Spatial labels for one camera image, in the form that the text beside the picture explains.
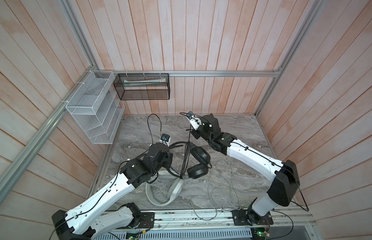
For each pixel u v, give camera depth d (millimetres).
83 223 381
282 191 427
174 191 746
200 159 638
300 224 730
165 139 610
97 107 715
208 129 581
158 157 499
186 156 730
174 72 954
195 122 668
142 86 1036
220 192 832
